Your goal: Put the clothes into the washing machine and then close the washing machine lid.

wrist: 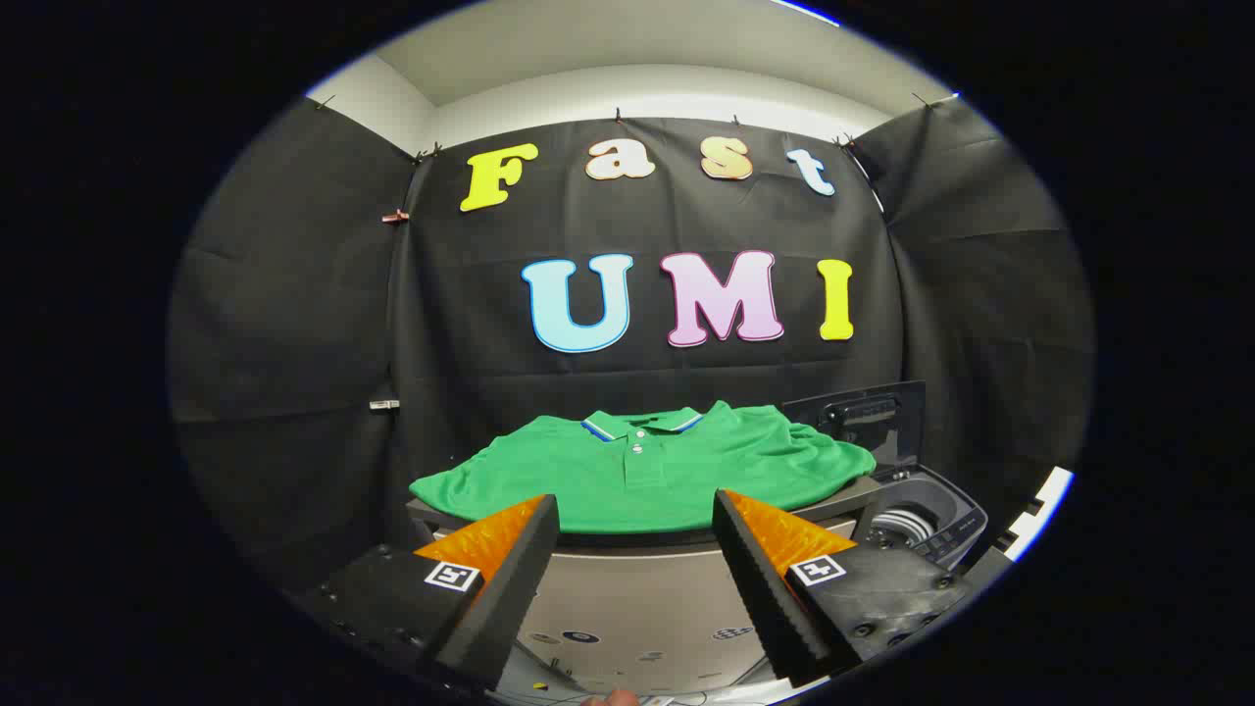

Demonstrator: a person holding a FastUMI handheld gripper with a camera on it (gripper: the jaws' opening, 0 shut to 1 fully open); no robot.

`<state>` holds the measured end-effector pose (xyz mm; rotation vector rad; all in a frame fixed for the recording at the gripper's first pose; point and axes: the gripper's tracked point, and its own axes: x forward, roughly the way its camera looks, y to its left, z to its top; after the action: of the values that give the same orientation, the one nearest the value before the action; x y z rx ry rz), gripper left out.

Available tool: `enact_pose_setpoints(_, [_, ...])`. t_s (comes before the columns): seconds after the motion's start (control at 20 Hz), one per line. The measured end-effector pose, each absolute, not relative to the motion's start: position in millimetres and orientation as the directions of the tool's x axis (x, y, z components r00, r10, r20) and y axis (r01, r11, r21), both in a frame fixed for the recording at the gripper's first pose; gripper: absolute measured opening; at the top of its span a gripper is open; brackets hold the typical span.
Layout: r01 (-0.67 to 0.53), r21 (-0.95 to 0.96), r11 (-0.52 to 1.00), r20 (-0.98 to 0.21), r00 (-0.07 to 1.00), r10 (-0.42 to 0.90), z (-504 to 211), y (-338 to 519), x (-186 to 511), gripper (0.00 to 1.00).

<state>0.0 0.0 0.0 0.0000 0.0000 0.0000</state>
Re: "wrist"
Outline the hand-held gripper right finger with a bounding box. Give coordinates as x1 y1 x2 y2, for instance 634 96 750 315
711 488 975 689

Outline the white panel with black squares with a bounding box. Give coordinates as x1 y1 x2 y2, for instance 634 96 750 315
1000 467 1076 564

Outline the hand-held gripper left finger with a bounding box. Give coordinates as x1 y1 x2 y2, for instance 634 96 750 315
289 493 561 690

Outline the green polo shirt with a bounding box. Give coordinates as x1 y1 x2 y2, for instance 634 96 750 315
409 400 878 535

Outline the grey washing machine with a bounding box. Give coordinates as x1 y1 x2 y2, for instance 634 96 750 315
851 465 989 572

